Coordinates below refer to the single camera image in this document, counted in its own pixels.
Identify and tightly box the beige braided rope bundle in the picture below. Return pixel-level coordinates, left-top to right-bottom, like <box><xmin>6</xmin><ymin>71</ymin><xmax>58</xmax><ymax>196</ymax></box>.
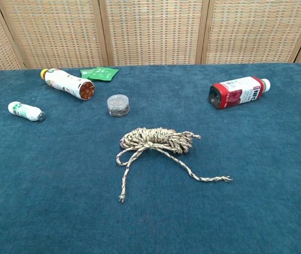
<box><xmin>116</xmin><ymin>127</ymin><xmax>233</xmax><ymax>203</ymax></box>

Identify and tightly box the clear round jar of clips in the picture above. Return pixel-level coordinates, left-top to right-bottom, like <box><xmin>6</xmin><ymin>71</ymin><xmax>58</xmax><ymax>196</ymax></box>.
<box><xmin>107</xmin><ymin>94</ymin><xmax>131</xmax><ymax>117</ymax></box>

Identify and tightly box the large green sachet packet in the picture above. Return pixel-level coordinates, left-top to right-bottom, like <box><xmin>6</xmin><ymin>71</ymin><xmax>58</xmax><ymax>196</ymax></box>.
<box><xmin>88</xmin><ymin>67</ymin><xmax>120</xmax><ymax>82</ymax></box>

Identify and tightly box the small green sachet packet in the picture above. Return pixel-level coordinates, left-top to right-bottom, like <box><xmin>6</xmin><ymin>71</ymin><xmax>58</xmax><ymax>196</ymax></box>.
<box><xmin>80</xmin><ymin>68</ymin><xmax>96</xmax><ymax>79</ymax></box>

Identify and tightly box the red juice bottle white cap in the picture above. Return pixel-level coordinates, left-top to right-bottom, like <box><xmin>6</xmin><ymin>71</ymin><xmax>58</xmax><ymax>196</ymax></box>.
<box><xmin>207</xmin><ymin>76</ymin><xmax>271</xmax><ymax>110</ymax></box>

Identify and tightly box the woven wooden folding screen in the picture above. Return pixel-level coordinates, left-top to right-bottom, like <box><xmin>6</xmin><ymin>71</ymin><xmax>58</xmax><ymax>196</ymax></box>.
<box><xmin>0</xmin><ymin>0</ymin><xmax>301</xmax><ymax>71</ymax></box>

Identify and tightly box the white bottle with yellow cap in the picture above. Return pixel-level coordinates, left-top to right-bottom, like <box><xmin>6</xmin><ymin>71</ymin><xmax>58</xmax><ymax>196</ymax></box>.
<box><xmin>40</xmin><ymin>68</ymin><xmax>96</xmax><ymax>101</ymax></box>

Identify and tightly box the blue table cloth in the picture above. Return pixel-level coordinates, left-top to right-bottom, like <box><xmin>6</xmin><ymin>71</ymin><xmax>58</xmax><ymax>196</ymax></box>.
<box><xmin>0</xmin><ymin>62</ymin><xmax>301</xmax><ymax>254</ymax></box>

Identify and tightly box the small white green-label bottle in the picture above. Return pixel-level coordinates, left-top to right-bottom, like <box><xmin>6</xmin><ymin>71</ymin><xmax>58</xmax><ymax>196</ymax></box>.
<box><xmin>7</xmin><ymin>101</ymin><xmax>46</xmax><ymax>122</ymax></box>

